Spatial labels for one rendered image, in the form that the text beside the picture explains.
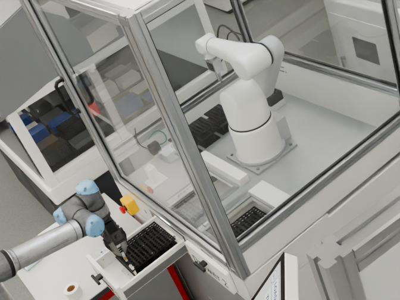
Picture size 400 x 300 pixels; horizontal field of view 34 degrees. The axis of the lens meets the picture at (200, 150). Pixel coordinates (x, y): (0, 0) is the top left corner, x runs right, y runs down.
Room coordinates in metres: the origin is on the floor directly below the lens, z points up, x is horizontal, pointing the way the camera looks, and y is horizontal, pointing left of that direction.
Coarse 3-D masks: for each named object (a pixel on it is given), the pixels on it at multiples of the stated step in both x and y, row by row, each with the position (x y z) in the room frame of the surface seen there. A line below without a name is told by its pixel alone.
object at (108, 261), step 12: (156, 216) 2.27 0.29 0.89; (144, 228) 2.24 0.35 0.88; (168, 228) 2.21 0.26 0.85; (180, 240) 2.12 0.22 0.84; (108, 252) 2.17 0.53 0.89; (168, 252) 2.01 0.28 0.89; (180, 252) 2.03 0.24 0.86; (108, 264) 2.16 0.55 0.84; (120, 264) 2.13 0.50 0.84; (156, 264) 1.99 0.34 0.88; (168, 264) 2.00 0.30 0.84; (120, 276) 2.06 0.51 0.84; (144, 276) 1.96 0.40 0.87; (132, 288) 1.94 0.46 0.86
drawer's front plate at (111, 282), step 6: (90, 258) 2.13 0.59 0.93; (90, 264) 2.15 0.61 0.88; (96, 264) 2.08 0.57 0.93; (96, 270) 2.09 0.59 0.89; (102, 270) 2.03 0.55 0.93; (108, 276) 1.98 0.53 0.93; (108, 282) 1.97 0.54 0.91; (114, 282) 1.93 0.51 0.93; (114, 288) 1.92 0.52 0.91; (120, 288) 1.91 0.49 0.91; (120, 294) 1.90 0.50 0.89
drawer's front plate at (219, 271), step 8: (192, 248) 1.94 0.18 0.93; (192, 256) 1.98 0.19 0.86; (200, 256) 1.89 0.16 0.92; (208, 264) 1.85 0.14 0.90; (216, 264) 1.80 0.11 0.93; (208, 272) 1.88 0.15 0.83; (216, 272) 1.80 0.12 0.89; (224, 272) 1.75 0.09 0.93; (224, 280) 1.76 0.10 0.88; (232, 280) 1.74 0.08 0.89; (232, 288) 1.73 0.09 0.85
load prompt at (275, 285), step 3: (276, 279) 1.39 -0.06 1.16; (276, 282) 1.38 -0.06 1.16; (273, 285) 1.39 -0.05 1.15; (276, 285) 1.37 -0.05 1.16; (273, 288) 1.37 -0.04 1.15; (276, 288) 1.35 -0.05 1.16; (273, 291) 1.36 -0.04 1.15; (276, 291) 1.34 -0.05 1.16; (273, 294) 1.35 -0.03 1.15; (276, 294) 1.33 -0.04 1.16; (273, 297) 1.34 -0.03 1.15; (276, 297) 1.32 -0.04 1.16
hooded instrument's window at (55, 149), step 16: (48, 96) 2.91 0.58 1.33; (64, 96) 2.94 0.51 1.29; (32, 112) 2.87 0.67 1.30; (48, 112) 2.90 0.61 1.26; (64, 112) 2.93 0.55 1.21; (0, 128) 3.21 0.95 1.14; (32, 128) 2.86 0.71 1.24; (48, 128) 2.89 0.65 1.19; (64, 128) 2.91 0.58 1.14; (80, 128) 2.94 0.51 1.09; (16, 144) 2.99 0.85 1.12; (48, 144) 2.87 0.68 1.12; (64, 144) 2.90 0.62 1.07; (80, 144) 2.92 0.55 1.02; (48, 160) 2.86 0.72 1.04; (64, 160) 2.88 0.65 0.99
